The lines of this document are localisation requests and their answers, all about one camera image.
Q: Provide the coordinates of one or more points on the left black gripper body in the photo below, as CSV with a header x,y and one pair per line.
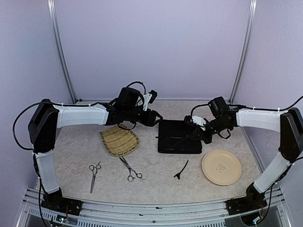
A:
x,y
131,116

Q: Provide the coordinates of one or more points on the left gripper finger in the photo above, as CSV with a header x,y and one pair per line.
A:
x,y
157,116
153,123

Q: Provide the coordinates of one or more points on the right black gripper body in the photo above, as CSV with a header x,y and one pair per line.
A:
x,y
218,125

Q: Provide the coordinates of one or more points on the black zippered tool case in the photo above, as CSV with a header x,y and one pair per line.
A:
x,y
177,128

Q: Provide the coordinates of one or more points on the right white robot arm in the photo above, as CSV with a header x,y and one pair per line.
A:
x,y
287,122

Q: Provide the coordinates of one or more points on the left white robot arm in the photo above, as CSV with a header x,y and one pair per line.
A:
x,y
42,128

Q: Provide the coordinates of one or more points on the woven bamboo tray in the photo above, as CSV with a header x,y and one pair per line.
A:
x,y
119,140

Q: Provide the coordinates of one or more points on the beige round plate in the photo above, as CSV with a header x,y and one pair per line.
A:
x,y
221,167

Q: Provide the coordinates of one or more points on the silver thinning scissors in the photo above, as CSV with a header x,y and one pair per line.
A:
x,y
132,173

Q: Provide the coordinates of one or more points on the silver scissors left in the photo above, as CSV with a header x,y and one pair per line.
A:
x,y
94,169

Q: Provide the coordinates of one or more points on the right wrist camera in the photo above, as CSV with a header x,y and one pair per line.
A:
x,y
195,121

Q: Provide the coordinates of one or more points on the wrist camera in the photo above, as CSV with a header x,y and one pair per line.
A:
x,y
149,98
195,121

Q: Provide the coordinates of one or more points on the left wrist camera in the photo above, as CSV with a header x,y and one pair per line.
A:
x,y
149,98

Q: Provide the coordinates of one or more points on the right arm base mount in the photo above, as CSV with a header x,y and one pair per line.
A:
x,y
253,200

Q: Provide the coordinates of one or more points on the front aluminium rail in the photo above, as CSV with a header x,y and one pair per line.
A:
x,y
198,214

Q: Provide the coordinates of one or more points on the right aluminium frame post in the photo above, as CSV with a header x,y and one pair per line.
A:
x,y
245,50

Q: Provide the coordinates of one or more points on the aluminium frame post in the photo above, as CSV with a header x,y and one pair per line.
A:
x,y
58,43
245,50

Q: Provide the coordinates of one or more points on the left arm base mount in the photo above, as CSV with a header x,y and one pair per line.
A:
x,y
62,204

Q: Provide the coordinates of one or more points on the left aluminium frame post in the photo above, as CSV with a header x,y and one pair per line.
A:
x,y
58,43

